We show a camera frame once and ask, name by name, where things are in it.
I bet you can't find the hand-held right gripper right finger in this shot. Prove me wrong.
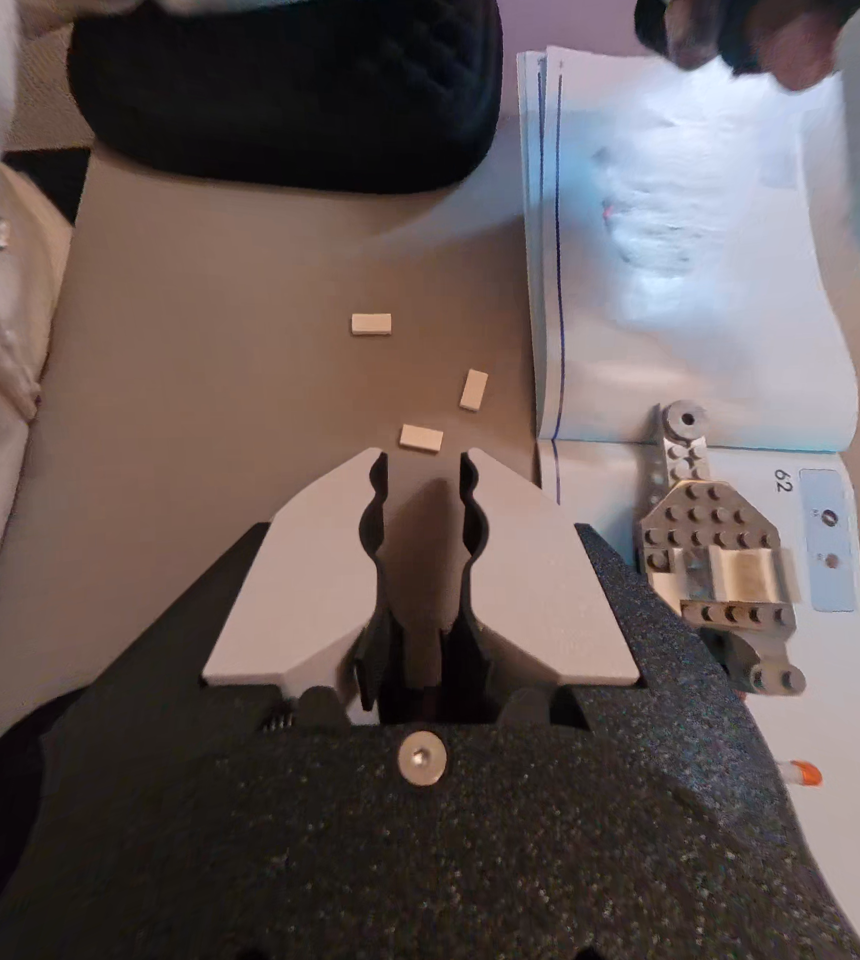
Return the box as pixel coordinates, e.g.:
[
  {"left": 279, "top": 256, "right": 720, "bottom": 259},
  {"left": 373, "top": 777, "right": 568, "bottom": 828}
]
[{"left": 460, "top": 447, "right": 641, "bottom": 725}]

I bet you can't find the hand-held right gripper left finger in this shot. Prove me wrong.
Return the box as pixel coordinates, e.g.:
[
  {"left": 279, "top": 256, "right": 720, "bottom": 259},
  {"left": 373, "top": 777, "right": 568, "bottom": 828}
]
[{"left": 202, "top": 447, "right": 395, "bottom": 725}]

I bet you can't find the grey lego assembly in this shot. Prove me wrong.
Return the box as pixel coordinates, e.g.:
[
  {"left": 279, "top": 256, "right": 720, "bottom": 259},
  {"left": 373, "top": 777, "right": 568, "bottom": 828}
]
[{"left": 636, "top": 401, "right": 807, "bottom": 696}]

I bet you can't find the white instruction booklet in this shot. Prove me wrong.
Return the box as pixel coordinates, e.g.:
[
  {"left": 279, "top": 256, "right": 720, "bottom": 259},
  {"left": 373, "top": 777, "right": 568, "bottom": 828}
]
[{"left": 516, "top": 45, "right": 860, "bottom": 960}]

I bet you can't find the person's left hand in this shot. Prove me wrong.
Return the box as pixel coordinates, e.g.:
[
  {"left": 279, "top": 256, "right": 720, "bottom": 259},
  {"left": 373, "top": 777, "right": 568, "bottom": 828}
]
[{"left": 666, "top": 15, "right": 842, "bottom": 95}]

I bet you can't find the black quilted cushion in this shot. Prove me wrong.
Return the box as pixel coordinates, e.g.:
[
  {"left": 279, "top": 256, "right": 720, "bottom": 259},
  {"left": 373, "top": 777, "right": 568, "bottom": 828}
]
[{"left": 68, "top": 0, "right": 506, "bottom": 196}]

